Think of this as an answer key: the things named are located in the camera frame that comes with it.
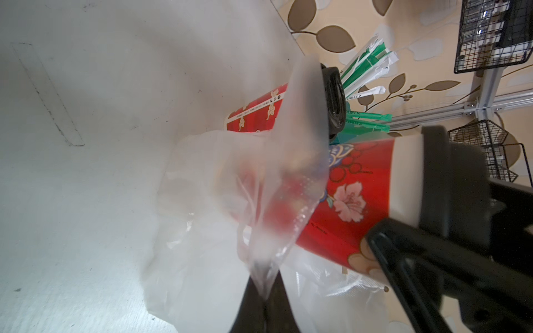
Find black wire basket rear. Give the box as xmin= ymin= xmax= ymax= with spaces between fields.
xmin=454 ymin=0 xmax=532 ymax=74

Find black wire basket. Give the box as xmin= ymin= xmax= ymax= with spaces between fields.
xmin=454 ymin=0 xmax=532 ymax=74
xmin=448 ymin=120 xmax=532 ymax=185

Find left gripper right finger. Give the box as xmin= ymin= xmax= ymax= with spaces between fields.
xmin=266 ymin=272 xmax=300 ymax=333

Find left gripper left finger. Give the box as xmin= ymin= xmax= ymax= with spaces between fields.
xmin=230 ymin=277 xmax=267 ymax=333

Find red paper cup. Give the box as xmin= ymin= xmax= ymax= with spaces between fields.
xmin=237 ymin=125 xmax=492 ymax=288
xmin=223 ymin=63 xmax=347 ymax=141

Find black wire basket right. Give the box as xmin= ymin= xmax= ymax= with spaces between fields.
xmin=448 ymin=120 xmax=532 ymax=185

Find green white wrapped straws bundle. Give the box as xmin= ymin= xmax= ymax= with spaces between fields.
xmin=330 ymin=34 xmax=398 ymax=144

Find clear plastic carrier bag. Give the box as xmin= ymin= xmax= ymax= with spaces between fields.
xmin=142 ymin=56 xmax=387 ymax=332

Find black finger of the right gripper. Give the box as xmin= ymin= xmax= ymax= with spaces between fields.
xmin=365 ymin=219 xmax=532 ymax=332

